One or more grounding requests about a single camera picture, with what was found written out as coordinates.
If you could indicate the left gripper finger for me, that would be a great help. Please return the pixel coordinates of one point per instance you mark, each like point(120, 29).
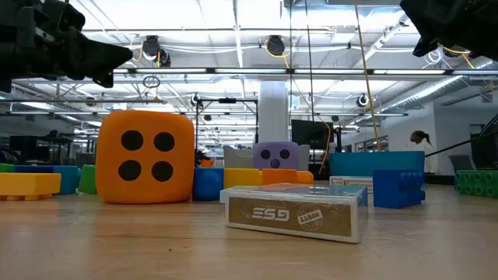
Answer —
point(105, 79)
point(97, 54)

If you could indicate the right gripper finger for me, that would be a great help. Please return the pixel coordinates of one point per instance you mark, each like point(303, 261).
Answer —
point(428, 17)
point(423, 48)

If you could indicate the orange foam die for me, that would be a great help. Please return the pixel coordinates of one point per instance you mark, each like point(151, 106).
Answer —
point(146, 155)

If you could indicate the large blue toy brick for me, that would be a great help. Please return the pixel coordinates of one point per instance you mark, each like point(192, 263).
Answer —
point(70, 179)

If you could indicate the blue studded toy brick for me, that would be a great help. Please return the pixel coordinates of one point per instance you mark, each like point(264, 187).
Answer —
point(393, 190)

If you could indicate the blue rounded toy brick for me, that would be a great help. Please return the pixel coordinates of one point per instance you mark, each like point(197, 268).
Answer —
point(208, 184)

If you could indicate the white playing card box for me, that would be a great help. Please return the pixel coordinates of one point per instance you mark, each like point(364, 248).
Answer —
point(358, 184)

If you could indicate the purple foam die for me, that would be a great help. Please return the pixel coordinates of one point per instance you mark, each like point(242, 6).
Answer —
point(293, 159)

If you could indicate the orange toy brick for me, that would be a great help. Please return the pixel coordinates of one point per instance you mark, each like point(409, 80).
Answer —
point(284, 176)

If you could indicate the dark background desks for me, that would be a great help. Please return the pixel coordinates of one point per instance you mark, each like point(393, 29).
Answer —
point(27, 145)

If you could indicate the person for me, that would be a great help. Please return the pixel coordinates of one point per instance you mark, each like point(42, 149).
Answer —
point(424, 151)

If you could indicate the grey office chair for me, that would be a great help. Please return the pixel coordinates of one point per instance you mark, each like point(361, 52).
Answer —
point(461, 163)

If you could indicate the teal plastic bin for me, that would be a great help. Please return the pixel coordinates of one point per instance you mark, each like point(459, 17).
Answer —
point(369, 163)

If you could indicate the yellow long toy brick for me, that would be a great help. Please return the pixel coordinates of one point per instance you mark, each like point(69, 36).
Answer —
point(27, 184)

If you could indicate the small orange object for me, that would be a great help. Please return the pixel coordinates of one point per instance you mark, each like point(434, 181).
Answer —
point(206, 163)

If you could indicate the black monitor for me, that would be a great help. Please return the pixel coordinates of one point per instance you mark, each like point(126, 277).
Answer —
point(311, 134)

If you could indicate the green studded toy brick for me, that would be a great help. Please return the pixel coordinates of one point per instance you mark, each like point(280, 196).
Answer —
point(476, 183)

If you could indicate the grey plastic bin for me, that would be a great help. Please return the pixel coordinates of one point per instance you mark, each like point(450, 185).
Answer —
point(237, 159)

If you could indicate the white building column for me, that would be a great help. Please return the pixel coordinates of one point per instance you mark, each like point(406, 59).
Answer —
point(274, 113)

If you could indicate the white gold-sided card box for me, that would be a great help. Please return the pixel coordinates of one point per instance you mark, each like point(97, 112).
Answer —
point(241, 214)

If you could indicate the black aluminium table frame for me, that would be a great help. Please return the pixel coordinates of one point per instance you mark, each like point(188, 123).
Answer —
point(439, 179)

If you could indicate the long ceiling light rail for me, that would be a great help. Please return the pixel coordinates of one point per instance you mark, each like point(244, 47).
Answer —
point(249, 71)

